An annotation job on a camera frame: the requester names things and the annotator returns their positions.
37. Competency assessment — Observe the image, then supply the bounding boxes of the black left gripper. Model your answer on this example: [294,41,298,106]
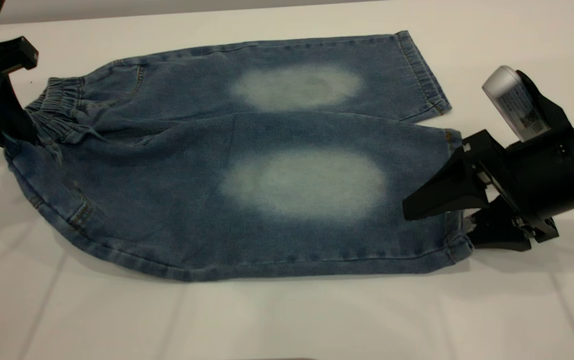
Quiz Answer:
[0,35,39,149]

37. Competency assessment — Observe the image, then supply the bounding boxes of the black camera bracket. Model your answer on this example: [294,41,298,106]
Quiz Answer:
[516,69,573,134]

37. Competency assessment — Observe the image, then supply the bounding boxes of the blue denim children's pants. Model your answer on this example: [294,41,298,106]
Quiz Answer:
[4,30,473,282]

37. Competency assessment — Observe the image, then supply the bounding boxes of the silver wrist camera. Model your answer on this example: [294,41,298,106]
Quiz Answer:
[482,65,550,142]

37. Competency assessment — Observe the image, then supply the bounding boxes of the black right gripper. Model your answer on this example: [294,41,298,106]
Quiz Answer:
[402,127,574,252]

